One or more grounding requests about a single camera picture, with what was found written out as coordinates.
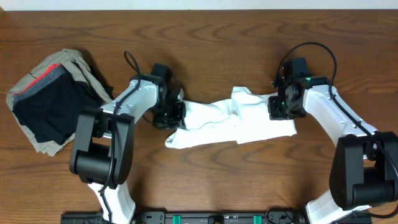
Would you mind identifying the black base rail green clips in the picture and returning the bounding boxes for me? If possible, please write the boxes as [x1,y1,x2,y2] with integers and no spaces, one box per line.
[60,210,373,224]

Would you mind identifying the white t-shirt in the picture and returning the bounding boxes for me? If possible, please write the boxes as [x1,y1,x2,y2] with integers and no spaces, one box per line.
[165,86,297,149]

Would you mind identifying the red folded garment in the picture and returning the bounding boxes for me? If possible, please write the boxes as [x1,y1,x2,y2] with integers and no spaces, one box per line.
[14,63,61,95]

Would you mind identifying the beige folded garment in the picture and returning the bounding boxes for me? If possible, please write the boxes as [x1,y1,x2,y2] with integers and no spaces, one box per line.
[6,49,111,156]

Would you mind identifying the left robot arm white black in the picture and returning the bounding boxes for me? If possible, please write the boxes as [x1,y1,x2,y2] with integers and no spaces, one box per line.
[69,75,185,223]

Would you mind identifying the grey folded garment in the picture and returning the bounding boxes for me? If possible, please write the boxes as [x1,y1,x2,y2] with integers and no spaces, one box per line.
[12,64,69,105]

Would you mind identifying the black folded garment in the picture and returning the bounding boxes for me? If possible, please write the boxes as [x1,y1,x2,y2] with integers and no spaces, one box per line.
[12,72,101,145]

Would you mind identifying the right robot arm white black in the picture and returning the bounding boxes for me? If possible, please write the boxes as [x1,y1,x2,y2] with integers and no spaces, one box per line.
[268,77,397,223]

